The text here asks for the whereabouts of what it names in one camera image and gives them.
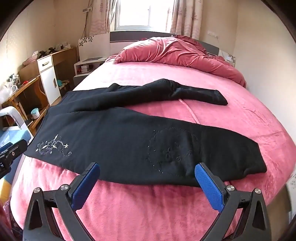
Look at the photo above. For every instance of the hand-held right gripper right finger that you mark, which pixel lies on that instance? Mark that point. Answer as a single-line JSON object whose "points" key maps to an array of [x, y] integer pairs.
{"points": [[208, 185]]}

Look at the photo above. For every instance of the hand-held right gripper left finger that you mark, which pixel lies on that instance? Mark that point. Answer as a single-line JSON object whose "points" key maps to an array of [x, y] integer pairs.
{"points": [[85, 185]]}

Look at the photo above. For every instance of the black embroidered pants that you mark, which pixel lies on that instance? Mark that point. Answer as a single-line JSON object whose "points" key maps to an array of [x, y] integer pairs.
{"points": [[115, 139]]}

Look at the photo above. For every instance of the blue floor mat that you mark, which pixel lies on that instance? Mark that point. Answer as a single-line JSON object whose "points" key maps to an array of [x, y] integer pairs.
{"points": [[16, 136]]}

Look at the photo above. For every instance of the teal cup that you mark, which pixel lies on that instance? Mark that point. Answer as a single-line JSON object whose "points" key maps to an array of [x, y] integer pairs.
{"points": [[34, 113]]}

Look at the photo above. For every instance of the white plastic bag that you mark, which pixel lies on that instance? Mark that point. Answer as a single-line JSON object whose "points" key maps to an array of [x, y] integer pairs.
{"points": [[7, 92]]}

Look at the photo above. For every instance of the dark red shiny cloth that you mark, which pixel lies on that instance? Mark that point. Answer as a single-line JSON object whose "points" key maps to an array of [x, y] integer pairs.
{"points": [[5, 222]]}

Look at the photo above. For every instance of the bed with pink sheet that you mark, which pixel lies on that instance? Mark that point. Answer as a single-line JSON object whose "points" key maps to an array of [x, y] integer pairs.
{"points": [[231, 111]]}

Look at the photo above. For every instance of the teal bowl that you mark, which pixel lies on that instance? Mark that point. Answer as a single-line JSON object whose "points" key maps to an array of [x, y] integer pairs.
{"points": [[60, 83]]}

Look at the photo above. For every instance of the wooden desk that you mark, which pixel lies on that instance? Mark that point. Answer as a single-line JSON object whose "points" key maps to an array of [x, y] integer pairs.
{"points": [[30, 69]]}

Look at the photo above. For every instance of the pink box on desk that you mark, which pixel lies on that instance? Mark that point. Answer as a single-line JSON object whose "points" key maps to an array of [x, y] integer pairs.
{"points": [[30, 60]]}

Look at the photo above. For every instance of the black items on desk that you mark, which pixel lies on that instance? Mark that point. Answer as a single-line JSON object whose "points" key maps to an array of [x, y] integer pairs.
{"points": [[47, 52]]}

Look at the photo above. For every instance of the white bedside nightstand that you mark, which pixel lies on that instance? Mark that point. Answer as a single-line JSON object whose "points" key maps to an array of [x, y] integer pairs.
{"points": [[85, 69]]}

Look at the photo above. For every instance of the white floral bedside panel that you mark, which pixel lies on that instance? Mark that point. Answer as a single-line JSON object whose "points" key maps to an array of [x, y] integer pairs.
{"points": [[92, 46], [230, 59]]}

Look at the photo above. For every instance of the red velvet quilt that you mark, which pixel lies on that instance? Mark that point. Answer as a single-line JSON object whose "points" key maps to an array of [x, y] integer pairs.
{"points": [[173, 51]]}

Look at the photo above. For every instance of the grey bed headboard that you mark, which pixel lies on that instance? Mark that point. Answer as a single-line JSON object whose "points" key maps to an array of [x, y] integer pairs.
{"points": [[129, 37]]}

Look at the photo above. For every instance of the patterned beige curtain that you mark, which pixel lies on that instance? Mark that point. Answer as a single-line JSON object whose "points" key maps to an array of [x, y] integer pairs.
{"points": [[99, 18], [187, 16]]}

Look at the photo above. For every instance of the bright window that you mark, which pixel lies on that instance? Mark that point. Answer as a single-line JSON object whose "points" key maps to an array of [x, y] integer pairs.
{"points": [[143, 14]]}

